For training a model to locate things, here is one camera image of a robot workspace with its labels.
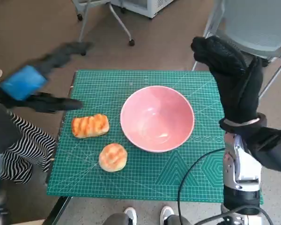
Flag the pink bowl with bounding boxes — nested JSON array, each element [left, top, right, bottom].
[[120, 85, 195, 153]]

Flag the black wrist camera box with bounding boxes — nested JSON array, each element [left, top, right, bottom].
[[244, 127, 281, 173], [0, 104, 23, 155]]

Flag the grey knee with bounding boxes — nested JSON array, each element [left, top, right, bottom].
[[103, 213, 130, 225], [166, 215, 188, 225]]

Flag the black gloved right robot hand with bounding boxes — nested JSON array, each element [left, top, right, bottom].
[[191, 35, 265, 123]]

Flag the green cutting mat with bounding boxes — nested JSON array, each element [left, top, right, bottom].
[[46, 69, 264, 203]]

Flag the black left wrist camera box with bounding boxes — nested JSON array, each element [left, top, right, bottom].
[[0, 104, 23, 155]]

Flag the black table frame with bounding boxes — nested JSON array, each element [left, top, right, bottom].
[[43, 196, 72, 223]]

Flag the grey chair frame with casters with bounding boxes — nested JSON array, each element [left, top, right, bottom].
[[71, 0, 135, 57]]

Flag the white shoe with black trim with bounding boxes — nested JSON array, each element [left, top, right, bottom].
[[124, 207, 137, 225], [159, 206, 174, 225]]

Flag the grey mesh chair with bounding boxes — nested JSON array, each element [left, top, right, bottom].
[[191, 0, 281, 98]]

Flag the round toy bread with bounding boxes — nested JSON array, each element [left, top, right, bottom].
[[98, 143, 128, 173]]

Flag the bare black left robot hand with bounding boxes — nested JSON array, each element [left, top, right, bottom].
[[0, 41, 94, 113]]

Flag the person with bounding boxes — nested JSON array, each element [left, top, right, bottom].
[[0, 110, 57, 185]]

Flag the long black robot cable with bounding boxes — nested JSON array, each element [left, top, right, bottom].
[[177, 147, 225, 225]]

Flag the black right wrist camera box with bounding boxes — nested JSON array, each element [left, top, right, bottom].
[[244, 127, 281, 173]]

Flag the oblong striped toy bread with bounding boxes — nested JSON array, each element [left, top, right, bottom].
[[71, 113, 110, 139]]

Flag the white cabinet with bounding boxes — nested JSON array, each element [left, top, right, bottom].
[[112, 0, 176, 19]]

